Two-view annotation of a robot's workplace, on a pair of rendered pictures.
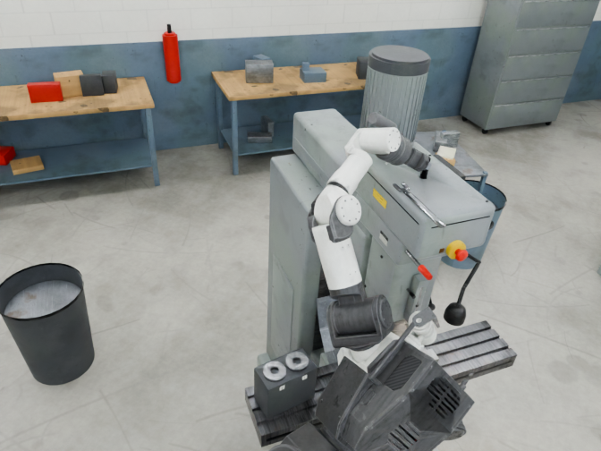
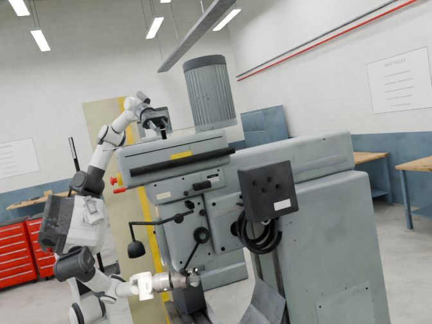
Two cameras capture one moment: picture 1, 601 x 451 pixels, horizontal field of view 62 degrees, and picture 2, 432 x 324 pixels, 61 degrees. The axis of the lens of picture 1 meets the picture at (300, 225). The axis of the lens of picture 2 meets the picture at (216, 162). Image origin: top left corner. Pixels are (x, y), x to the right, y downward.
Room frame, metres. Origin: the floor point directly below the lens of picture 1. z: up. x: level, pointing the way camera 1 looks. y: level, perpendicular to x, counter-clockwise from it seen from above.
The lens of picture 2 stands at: (1.81, -2.00, 1.92)
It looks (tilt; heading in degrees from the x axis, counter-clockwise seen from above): 6 degrees down; 96
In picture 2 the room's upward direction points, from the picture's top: 11 degrees counter-clockwise
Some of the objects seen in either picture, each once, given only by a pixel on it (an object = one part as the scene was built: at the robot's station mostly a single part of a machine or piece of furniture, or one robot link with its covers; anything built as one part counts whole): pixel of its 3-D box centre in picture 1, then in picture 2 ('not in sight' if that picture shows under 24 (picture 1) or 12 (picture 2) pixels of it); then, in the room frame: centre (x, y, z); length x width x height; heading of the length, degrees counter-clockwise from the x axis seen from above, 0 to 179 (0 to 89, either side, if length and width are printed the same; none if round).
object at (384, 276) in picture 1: (401, 274); (184, 229); (1.44, -0.38, 1.47); 0.21 x 0.19 x 0.32; 113
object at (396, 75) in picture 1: (392, 100); (209, 94); (1.66, -0.29, 2.05); 0.20 x 0.20 x 0.32
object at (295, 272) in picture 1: (322, 300); (322, 322); (2.00, -0.14, 0.78); 0.50 x 0.47 x 1.56; 23
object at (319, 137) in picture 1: (348, 166); (272, 164); (1.89, -0.19, 1.66); 0.80 x 0.23 x 0.20; 23
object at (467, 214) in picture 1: (416, 194); (171, 155); (1.45, -0.38, 1.81); 0.47 x 0.26 x 0.16; 23
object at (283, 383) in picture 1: (284, 381); (186, 288); (1.28, 0.02, 1.00); 0.22 x 0.12 x 0.20; 123
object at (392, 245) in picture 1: (405, 222); (183, 182); (1.47, -0.37, 1.68); 0.34 x 0.24 x 0.10; 23
